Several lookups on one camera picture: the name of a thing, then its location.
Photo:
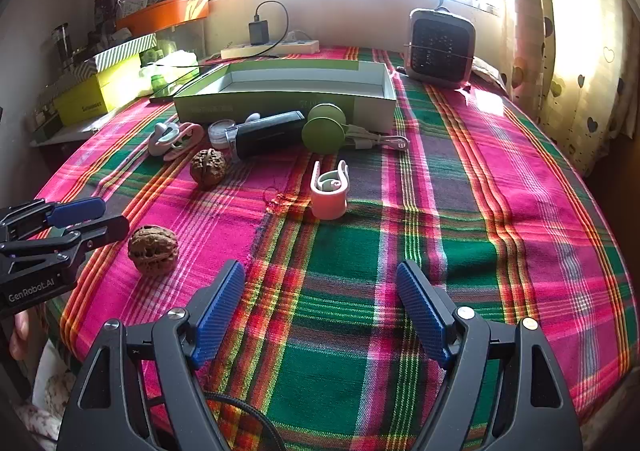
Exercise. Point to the floral fabric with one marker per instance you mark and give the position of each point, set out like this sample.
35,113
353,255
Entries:
50,391

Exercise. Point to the green and white cardboard box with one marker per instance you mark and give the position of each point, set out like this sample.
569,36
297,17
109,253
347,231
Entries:
285,98

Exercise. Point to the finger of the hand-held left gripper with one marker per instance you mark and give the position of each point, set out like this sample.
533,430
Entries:
105,230
80,210

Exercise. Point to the pink silicone clip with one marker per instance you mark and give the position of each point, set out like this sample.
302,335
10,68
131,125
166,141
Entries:
327,196
172,138

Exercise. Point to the brown walnut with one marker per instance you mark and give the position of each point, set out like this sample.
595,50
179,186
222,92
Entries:
207,168
152,248

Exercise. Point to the clear glass tank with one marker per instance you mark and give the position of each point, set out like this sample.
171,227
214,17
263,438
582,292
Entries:
185,38

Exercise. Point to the glass jar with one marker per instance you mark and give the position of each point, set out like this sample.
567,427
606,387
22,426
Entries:
62,43

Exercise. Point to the grey portable heater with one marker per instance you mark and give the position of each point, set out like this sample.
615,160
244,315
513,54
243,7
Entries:
440,48

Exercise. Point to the green tissue pack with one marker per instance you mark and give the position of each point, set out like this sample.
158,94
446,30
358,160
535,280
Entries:
165,63

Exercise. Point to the person's left hand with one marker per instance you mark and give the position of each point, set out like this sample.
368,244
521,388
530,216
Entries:
21,331

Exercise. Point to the black charger adapter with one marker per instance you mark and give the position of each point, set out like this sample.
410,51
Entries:
258,31

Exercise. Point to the striped lid box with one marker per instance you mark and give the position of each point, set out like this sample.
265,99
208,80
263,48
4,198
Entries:
120,51

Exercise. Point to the black smartphone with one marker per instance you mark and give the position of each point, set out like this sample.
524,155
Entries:
172,83

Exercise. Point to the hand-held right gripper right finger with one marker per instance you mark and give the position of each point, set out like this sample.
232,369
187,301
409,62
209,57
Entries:
422,311

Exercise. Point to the plaid tablecloth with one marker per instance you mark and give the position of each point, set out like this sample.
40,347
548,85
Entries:
400,231

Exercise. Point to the small clear jar white lid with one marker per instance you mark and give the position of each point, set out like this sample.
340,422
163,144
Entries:
221,131

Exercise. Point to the yellow-green box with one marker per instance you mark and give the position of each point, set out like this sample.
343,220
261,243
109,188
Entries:
92,91

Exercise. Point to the white power strip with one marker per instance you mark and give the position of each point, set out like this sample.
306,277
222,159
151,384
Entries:
270,48

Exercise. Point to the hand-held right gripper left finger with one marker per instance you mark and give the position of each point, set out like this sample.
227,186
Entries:
220,311

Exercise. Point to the heart print curtain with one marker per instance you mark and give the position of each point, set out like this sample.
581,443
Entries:
575,56

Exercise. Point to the orange tray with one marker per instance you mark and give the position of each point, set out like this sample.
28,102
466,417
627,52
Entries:
165,13

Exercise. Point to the black handheld electric device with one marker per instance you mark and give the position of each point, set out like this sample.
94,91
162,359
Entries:
270,133

